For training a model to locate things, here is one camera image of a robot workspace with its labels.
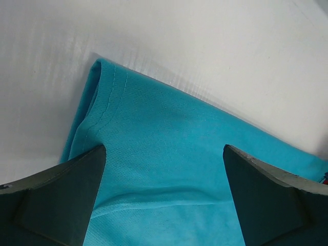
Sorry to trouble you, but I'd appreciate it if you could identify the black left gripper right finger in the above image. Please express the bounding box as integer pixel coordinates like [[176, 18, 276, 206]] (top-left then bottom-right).
[[223, 145, 327, 245]]

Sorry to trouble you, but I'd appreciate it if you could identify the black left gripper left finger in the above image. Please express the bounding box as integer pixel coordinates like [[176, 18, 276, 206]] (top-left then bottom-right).
[[1, 145, 106, 245]]

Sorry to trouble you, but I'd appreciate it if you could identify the teal t shirt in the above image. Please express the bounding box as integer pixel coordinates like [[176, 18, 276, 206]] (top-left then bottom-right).
[[61, 58, 327, 245]]

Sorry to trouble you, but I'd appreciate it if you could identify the folded red t shirt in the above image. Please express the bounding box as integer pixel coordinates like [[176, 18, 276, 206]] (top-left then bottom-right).
[[319, 172, 328, 185]]

